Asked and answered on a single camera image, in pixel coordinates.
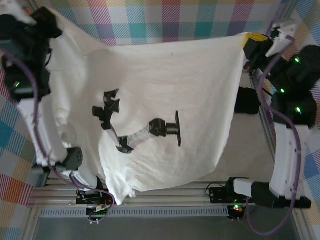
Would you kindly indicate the small controller board with led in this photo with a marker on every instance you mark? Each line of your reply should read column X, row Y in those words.
column 236, row 210

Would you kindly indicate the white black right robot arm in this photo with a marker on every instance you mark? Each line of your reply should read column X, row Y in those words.
column 287, row 155

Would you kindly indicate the aluminium table side rail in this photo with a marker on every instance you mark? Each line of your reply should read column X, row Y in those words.
column 266, row 125

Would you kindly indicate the white t-shirt with black print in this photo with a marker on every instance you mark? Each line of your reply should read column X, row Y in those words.
column 162, row 87

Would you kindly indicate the folded black t-shirt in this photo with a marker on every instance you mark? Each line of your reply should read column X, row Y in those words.
column 247, row 101

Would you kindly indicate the aluminium frame post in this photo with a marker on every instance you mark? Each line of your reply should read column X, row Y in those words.
column 288, row 8

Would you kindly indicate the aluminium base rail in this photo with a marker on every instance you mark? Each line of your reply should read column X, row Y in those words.
column 175, row 197

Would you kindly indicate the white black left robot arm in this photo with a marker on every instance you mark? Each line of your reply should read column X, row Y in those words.
column 26, row 117

